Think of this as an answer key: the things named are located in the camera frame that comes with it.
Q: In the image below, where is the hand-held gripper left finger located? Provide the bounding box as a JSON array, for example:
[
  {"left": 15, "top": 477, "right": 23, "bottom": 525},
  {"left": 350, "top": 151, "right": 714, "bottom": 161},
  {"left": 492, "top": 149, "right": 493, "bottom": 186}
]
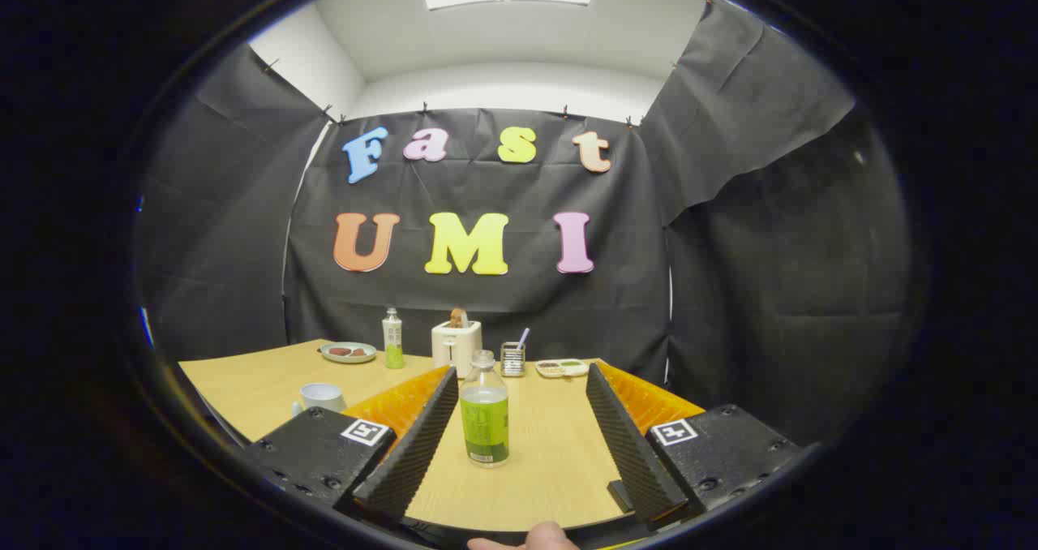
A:
[{"left": 243, "top": 363, "right": 461, "bottom": 528}]

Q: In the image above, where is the white cup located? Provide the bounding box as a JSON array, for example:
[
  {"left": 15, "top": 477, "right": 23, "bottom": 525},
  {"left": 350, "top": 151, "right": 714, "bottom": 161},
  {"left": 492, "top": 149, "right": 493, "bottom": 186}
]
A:
[{"left": 291, "top": 383, "right": 348, "bottom": 419}]

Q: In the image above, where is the pale green plate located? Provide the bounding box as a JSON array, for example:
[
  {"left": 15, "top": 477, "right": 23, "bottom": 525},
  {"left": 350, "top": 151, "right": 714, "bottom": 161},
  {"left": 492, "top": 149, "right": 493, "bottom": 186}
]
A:
[{"left": 320, "top": 342, "right": 378, "bottom": 364}]

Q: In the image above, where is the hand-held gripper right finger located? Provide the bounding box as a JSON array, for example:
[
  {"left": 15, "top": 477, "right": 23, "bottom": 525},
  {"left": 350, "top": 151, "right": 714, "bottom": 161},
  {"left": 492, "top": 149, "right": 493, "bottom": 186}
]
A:
[{"left": 585, "top": 361, "right": 804, "bottom": 532}]

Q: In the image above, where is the small white-capped green bottle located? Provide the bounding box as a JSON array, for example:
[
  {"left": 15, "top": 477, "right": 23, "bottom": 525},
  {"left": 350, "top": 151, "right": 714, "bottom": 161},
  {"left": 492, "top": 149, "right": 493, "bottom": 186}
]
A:
[{"left": 382, "top": 307, "right": 405, "bottom": 370}]

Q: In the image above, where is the white toaster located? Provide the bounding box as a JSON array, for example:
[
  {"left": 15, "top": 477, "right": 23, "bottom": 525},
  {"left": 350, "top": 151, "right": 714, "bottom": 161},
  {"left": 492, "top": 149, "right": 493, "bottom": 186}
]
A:
[{"left": 431, "top": 320, "right": 483, "bottom": 379}]

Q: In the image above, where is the wooden table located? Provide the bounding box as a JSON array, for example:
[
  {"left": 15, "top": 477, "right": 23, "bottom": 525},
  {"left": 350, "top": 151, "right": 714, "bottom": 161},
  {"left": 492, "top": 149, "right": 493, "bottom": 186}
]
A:
[{"left": 178, "top": 339, "right": 706, "bottom": 532}]

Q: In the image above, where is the clear juice bottle green label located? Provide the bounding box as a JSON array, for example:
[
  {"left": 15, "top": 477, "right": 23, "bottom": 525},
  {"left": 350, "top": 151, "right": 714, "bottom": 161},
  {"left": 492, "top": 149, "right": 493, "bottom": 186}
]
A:
[{"left": 460, "top": 350, "right": 510, "bottom": 468}]

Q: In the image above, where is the black backdrop cloth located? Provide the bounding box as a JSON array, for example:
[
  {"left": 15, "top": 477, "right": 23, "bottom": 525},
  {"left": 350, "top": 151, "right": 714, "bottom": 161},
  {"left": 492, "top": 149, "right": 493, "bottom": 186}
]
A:
[{"left": 134, "top": 0, "right": 913, "bottom": 447}]

